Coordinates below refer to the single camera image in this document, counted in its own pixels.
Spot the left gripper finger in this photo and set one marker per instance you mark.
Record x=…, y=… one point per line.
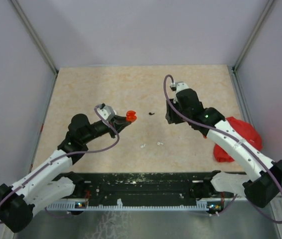
x=120, y=120
x=122, y=126

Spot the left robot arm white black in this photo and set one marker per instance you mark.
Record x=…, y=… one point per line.
x=51, y=181

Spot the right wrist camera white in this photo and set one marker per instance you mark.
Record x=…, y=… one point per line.
x=178, y=86

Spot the orange earbud charging case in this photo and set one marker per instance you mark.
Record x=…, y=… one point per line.
x=131, y=116

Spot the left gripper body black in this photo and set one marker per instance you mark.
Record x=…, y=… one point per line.
x=97, y=130

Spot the white cable duct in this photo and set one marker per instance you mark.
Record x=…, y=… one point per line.
x=66, y=205

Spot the aluminium frame post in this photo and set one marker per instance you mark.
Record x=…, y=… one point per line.
x=37, y=41
x=270, y=4

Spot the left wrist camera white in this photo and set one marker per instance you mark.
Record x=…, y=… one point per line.
x=107, y=112

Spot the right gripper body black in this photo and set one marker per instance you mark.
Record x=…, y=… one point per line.
x=174, y=117

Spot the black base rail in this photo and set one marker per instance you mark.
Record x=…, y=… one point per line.
x=144, y=189

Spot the left aluminium frame post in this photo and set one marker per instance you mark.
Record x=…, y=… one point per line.
x=37, y=41

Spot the right aluminium frame post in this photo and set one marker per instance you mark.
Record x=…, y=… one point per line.
x=270, y=4

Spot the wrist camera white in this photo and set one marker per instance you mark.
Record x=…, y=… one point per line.
x=178, y=86
x=107, y=112

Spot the red cloth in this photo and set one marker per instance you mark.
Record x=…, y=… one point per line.
x=245, y=130

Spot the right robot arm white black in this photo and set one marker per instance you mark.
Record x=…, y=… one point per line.
x=263, y=176

